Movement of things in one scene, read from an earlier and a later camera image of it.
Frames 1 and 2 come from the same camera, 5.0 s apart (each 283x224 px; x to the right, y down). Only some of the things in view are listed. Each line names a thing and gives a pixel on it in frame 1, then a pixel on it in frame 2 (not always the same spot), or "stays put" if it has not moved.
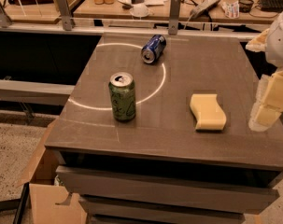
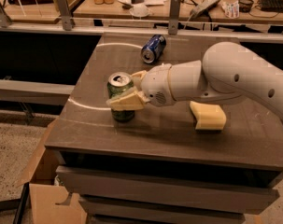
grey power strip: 204,7 stays put
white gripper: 279,42 -> 156,84
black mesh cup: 245,5 stays put
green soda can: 123,96 stays put
